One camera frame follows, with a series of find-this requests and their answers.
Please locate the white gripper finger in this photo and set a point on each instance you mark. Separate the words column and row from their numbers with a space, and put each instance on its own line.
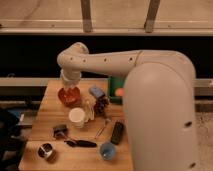
column 76, row 90
column 65, row 89

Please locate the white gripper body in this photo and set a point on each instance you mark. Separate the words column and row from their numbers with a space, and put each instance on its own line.
column 70, row 78

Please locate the red pepper toy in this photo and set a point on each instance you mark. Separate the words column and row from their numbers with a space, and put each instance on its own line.
column 70, row 97

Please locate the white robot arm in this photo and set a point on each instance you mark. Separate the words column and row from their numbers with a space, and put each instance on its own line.
column 158, row 102

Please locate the white paper cup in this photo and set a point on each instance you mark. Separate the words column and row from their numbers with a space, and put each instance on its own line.
column 77, row 117

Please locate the blue plastic cup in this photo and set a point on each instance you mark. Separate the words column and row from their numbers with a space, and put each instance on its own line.
column 107, row 151

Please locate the red bowl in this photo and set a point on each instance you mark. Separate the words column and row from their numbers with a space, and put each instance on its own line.
column 62, row 99

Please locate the blue sponge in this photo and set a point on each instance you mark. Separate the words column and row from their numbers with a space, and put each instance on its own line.
column 96, row 92

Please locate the yellow banana toy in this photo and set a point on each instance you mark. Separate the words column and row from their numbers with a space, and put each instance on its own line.
column 89, row 110

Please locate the purple grapes toy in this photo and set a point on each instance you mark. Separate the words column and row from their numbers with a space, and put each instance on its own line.
column 100, row 106

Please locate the green plastic tray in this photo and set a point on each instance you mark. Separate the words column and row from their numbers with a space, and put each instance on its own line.
column 113, row 84

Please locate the orange carrot toy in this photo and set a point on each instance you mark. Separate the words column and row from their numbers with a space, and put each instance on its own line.
column 119, row 92

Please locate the small dark metal object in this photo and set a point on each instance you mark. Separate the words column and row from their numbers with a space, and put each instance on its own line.
column 60, row 131

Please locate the black remote control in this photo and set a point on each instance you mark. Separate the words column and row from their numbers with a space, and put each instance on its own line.
column 117, row 133

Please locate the round metal tin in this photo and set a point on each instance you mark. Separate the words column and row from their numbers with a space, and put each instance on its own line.
column 46, row 151

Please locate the black handled tool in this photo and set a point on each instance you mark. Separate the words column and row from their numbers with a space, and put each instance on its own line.
column 80, row 143

